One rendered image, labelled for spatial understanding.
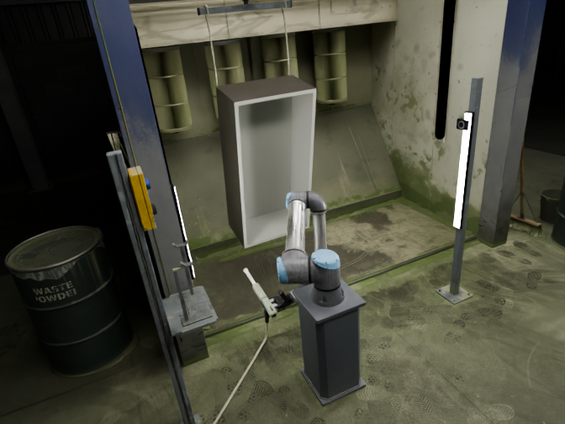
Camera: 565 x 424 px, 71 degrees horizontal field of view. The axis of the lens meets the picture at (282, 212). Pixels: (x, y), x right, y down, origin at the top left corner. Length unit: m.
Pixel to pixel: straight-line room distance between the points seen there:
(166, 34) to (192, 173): 1.31
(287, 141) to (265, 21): 1.16
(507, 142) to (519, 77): 0.51
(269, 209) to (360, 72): 2.15
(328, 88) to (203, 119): 1.32
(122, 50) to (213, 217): 2.24
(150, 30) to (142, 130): 1.56
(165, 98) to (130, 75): 1.60
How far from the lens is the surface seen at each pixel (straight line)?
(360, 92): 4.98
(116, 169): 1.76
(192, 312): 2.08
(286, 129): 3.26
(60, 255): 2.89
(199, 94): 4.19
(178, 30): 3.70
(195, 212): 4.03
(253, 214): 3.51
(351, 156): 4.70
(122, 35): 2.19
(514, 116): 3.76
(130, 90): 2.20
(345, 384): 2.61
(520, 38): 3.67
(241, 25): 3.84
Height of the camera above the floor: 2.04
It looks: 25 degrees down
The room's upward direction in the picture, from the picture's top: 6 degrees counter-clockwise
